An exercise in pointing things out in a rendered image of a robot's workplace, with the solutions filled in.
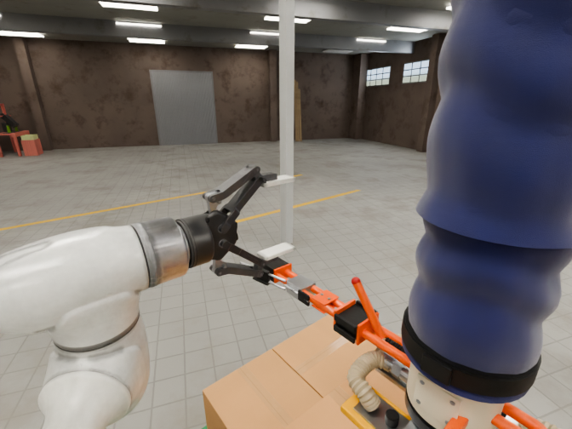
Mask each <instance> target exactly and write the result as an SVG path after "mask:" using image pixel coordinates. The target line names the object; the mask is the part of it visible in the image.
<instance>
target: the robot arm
mask: <svg viewBox="0 0 572 429"><path fill-rule="evenodd" d="M294 181H296V178H295V177H293V176H290V175H286V174H284V175H279V176H277V174H275V173H272V172H267V173H263V174H261V173H260V167H259V166H255V165H253V164H248V165H246V166H245V167H244V168H242V169H241V170H239V171H238V172H237V173H236V174H234V175H233V176H232V177H231V178H229V179H228V180H226V181H225V182H224V183H222V184H221V185H220V186H218V187H217V188H215V189H214V190H211V191H208V192H205V193H204V194H203V199H205V200H206V202H207V205H208V210H207V211H206V212H205V213H203V214H196V215H192V216H188V217H185V218H181V219H177V220H174V219H172V218H170V217H163V218H159V219H155V220H149V221H144V222H141V223H139V222H137V223H134V224H133V225H127V226H97V227H90V228H85V229H81V230H76V231H72V232H66V233H62V234H59V235H55V236H52V237H47V238H45V239H42V240H39V241H36V242H34V243H28V244H26V245H24V246H21V247H19V248H16V249H13V250H10V251H9V252H6V253H4V254H2V255H0V333H5V334H17V335H32V334H36V333H40V332H43V331H46V330H47V331H48V332H49V334H50V335H51V338H52V340H53V343H54V351H53V352H52V353H51V354H50V355H49V363H48V367H47V371H46V375H45V378H44V382H43V387H42V390H41V392H40V394H39V396H38V407H39V408H40V410H41V412H42V413H43V414H44V415H45V421H44V424H43V429H106V428H107V427H108V426H109V425H112V424H114V423H116V422H117V421H119V420H121V419H122V418H123V417H124V416H126V415H127V414H129V413H130V412H131V411H132V410H133V409H134V408H135V407H136V406H137V404H138V403H139V402H140V400H141V399H142V397H143V395H144V393H145V391H146V387H147V384H148V381H149V376H150V353H149V346H148V340H147V335H146V328H145V325H144V322H143V320H142V318H141V315H140V309H139V300H140V291H143V290H145V289H149V288H153V287H156V286H157V285H159V284H161V283H166V282H168V281H170V280H173V279H176V278H178V277H182V276H184V275H186V273H187V271H188V268H193V267H195V266H200V265H202V264H205V263H208V262H210V261H211V260H213V264H212V265H211V266H210V267H209V269H210V271H212V272H213V273H214V274H215V275H216V276H218V277H220V276H224V275H227V274H233V275H241V276H250V277H262V276H263V274H264V272H263V267H264V266H266V265H267V264H269V263H272V262H273V261H276V260H278V256H280V255H284V254H287V253H288V252H291V251H294V250H295V246H293V245H291V244H289V243H286V242H285V243H280V244H278V245H275V246H273V247H270V248H268V249H263V250H261V251H259V252H257V255H258V256H259V257H258V256H256V255H253V254H251V253H250V252H248V251H246V250H245V249H242V248H240V247H238V246H237V245H235V243H236V241H237V240H238V234H237V222H236V221H235V219H236V218H237V217H238V216H239V215H240V211H241V209H242V208H243V207H244V205H245V204H246V203H247V202H248V200H250V198H251V197H252V196H253V195H254V194H255V192H256V191H257V190H258V188H259V187H260V186H262V187H269V186H277V185H281V184H285V183H289V182H294ZM240 187H241V188H240ZM239 188H240V189H239ZM237 189H239V190H238V191H237V193H236V194H235V195H234V196H233V198H232V199H231V200H230V201H229V203H227V204H225V205H224V206H223V207H222V208H221V209H220V210H218V209H217V206H218V205H219V204H221V203H222V201H221V200H224V199H226V198H227V197H229V196H230V195H232V194H233V193H234V192H235V191H236V190H237ZM229 212H230V214H229V215H228V214H227V213H229ZM229 251H230V252H232V253H233V254H235V255H239V256H241V257H243V258H244V259H246V260H249V261H251V262H253V263H254V265H253V266H248V265H242V264H236V263H230V262H224V261H223V260H222V258H223V257H224V256H225V255H226V254H227V253H228V252H229Z"/></svg>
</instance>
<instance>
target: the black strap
mask: <svg viewBox="0 0 572 429"><path fill-rule="evenodd" d="M401 335H402V338H403V343H404V345H405V346H406V348H407V350H408V351H409V353H410V355H411V356H412V357H413V358H414V359H415V360H416V362H417V363H419V364H420V369H422V370H423V371H425V372H426V373H428V374H429V375H430V376H432V377H433V378H435V379H436V380H438V381H440V382H441V383H443V384H444V385H446V386H449V385H451V386H455V387H457V388H460V389H461V390H464V391H467V392H471V393H475V394H478V395H482V396H489V397H495V398H506V397H512V396H517V395H519V394H522V393H524V392H526V391H528V389H530V387H532V385H533V384H534V383H535V378H536V376H537V374H538V371H539V368H540V366H541V355H540V357H539V360H538V362H537V364H536V365H535V366H534V367H532V368H531V369H529V370H528V371H526V372H525V373H522V374H518V375H509V374H495V373H486V372H483V371H480V370H476V369H472V368H469V367H467V366H464V365H462V364H459V363H455V362H452V361H450V360H448V359H447V358H445V357H443V356H441V355H440V354H438V353H437V352H435V351H434V350H433V349H431V348H430V347H429V346H427V345H426V344H425V343H424V342H423V341H421V340H420V339H419V337H418V336H417V334H416V333H415V331H414V329H413V328H412V326H411V324H410V322H409V306H407V308H406V309H405V311H404V314H403V323H402V328H401Z"/></svg>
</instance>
